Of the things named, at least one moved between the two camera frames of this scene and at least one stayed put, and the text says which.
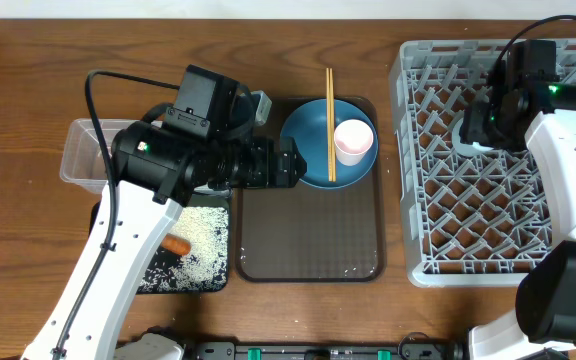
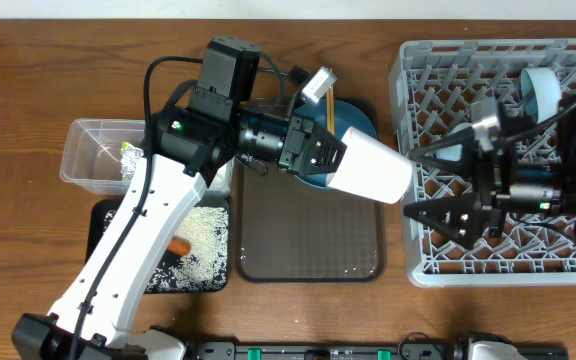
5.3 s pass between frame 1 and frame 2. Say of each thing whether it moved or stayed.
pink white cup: moved
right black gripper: moved
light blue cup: moved
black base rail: stayed
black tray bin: stayed
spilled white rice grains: stayed
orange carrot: stayed
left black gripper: moved
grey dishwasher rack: stayed
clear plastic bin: stayed
